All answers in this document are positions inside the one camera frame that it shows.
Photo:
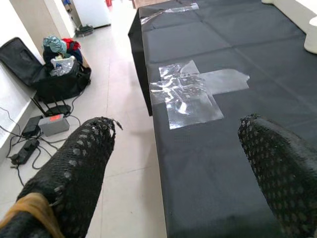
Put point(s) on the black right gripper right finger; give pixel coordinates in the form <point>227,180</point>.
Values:
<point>284,173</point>

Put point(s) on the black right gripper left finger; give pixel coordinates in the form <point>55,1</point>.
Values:
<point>74,173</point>

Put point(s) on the tan rubber band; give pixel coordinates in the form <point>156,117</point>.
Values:
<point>32,203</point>

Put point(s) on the grey box red label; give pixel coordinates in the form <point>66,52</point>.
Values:
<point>53,126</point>

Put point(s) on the black power strip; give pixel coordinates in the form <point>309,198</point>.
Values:
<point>24,152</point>

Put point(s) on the black power adapter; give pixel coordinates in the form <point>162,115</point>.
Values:
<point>31,126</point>

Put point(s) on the black table cloth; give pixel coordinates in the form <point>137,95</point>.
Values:
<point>210,161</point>

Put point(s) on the black open duffel bag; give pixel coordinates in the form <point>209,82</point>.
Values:
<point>62,86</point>

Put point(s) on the clear plastic wrap bundle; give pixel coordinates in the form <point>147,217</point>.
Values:
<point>63,67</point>

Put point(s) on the clear tape cross patch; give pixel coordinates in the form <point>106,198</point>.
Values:
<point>188,99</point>

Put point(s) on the red cloth item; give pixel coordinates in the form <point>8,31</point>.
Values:
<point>71,44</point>

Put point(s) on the white plastic table top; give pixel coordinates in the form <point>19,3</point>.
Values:
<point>311,42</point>

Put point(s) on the dark floor brush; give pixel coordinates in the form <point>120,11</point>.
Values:
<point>84,31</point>

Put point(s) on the white refrigerator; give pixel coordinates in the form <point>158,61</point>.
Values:
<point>91,12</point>

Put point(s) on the clear tape strip patch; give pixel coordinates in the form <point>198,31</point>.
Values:
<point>171,11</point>

